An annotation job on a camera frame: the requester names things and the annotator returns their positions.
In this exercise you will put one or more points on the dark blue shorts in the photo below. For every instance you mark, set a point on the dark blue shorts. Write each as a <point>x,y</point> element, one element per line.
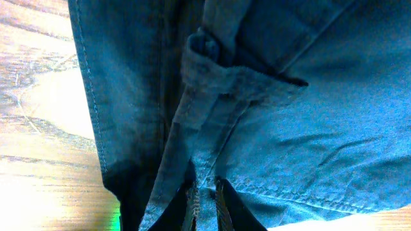
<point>303,106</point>

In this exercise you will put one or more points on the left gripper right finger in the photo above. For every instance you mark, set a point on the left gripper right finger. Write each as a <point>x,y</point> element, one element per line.
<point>232,214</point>

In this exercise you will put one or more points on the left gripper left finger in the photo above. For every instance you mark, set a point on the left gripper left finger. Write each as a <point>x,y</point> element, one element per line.
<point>182,212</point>

